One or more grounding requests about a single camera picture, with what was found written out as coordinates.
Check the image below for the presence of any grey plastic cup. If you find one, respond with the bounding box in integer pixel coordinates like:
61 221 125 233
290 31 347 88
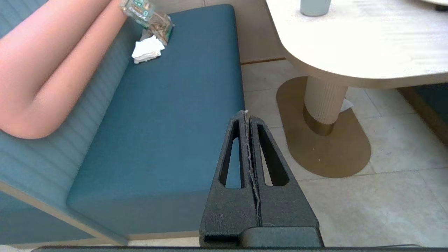
300 0 332 17

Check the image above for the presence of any pink sofa bolster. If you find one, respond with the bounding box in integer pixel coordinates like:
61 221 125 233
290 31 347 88
0 0 128 140

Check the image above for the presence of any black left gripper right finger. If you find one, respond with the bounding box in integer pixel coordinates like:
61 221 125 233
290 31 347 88
249 117 321 232

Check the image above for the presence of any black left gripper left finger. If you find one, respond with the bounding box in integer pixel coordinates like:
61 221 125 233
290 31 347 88
199 110 260 246

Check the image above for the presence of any crinkled snack bag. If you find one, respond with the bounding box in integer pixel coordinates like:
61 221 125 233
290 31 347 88
120 0 174 45

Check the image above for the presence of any dark blue seat cushion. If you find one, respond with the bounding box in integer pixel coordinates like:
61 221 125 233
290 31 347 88
397 82 448 146
66 4 245 236

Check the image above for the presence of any blue-grey ribbed sofa backrest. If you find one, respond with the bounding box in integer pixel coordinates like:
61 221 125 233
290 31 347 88
0 0 144 245

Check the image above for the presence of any white folded napkin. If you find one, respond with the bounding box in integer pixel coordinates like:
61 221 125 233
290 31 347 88
132 35 165 64

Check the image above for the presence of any dark round table pedestal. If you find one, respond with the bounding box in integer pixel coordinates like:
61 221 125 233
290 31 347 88
276 75 372 178

